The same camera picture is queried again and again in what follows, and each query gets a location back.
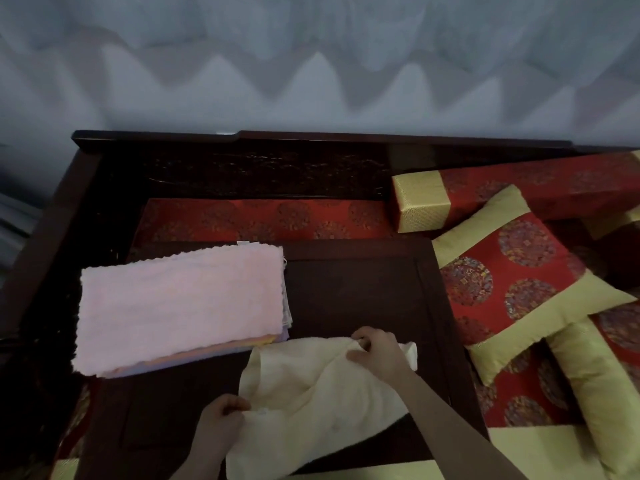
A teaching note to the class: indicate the lavender ribbed towel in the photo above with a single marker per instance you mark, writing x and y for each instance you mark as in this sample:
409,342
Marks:
200,359

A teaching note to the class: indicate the cream towel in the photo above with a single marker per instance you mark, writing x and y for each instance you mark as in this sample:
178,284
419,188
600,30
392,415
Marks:
310,389

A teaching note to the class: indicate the person's right forearm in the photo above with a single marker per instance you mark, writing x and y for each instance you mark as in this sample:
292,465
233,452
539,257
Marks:
455,434

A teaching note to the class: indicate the person's right hand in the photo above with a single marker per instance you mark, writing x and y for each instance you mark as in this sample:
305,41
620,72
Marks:
385,357

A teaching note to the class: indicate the white sheer curtain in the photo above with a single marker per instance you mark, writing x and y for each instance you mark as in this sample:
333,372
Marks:
320,24

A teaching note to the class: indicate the dark carved wooden sofa frame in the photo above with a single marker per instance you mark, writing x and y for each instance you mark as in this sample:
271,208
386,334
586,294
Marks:
250,164

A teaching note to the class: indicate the grey drape curtain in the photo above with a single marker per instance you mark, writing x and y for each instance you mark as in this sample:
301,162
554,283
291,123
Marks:
15,229

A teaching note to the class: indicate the person's left hand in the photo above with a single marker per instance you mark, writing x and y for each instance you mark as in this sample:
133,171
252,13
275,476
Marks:
217,429

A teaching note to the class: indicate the light pink scalloped towel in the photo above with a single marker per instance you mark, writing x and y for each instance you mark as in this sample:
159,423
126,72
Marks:
175,309

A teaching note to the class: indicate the red bolster with yellow ends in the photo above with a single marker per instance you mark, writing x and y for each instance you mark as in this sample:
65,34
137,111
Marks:
540,184
615,234

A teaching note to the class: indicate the red square pillow yellow border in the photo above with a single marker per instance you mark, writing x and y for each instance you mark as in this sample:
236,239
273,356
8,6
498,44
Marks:
600,374
515,279

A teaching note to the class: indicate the red patterned seat cushion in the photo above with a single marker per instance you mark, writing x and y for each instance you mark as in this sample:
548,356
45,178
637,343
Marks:
250,217
525,404

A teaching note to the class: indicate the dark wooden low table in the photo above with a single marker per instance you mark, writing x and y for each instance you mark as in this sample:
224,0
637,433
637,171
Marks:
360,294

